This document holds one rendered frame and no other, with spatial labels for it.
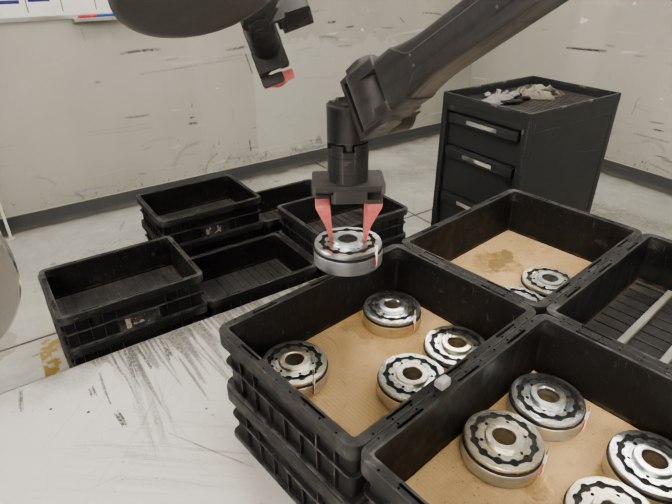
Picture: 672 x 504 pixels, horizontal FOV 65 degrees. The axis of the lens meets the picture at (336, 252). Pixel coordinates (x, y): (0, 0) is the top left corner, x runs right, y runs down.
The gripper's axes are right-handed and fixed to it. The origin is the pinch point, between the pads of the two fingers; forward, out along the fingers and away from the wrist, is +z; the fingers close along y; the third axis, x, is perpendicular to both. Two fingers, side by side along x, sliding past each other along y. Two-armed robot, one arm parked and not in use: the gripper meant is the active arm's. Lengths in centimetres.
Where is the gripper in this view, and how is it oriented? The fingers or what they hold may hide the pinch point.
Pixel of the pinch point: (347, 235)
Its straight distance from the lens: 78.5
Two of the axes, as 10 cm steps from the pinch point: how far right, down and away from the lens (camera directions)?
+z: 0.1, 8.8, 4.8
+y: -10.0, 0.2, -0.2
